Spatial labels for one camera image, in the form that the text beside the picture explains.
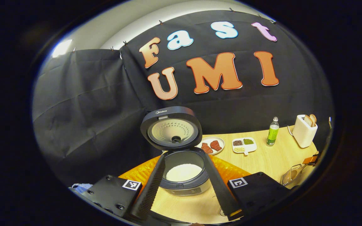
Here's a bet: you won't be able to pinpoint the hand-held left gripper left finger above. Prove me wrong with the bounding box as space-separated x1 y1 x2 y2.
87 154 167 220

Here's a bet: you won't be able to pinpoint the white divided dish of beans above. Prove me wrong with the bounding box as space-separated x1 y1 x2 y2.
232 137 258 156

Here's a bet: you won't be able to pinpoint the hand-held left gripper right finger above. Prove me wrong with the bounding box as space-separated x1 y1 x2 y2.
204 153 292 222

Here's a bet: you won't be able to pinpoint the black backdrop cloth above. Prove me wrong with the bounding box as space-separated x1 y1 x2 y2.
33 9 335 189

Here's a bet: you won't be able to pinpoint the person's blue jeans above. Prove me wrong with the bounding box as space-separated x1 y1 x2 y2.
70 183 94 194

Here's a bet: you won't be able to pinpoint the ceiling light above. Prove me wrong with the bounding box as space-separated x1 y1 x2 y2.
52 39 73 59

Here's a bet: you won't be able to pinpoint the white toaster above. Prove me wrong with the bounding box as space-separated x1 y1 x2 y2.
292 114 318 148

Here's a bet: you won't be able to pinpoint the clear bottle with green label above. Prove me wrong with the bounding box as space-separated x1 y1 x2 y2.
266 117 280 147

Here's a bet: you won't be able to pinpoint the round white plate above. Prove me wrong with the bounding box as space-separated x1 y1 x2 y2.
197 136 226 155

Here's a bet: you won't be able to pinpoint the black rice cooker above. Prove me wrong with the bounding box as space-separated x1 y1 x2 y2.
140 106 211 196

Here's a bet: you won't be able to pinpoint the metal wire chopstick holder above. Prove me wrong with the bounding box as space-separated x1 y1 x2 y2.
280 164 308 186

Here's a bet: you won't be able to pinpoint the white rice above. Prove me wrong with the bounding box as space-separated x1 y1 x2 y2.
166 164 203 183

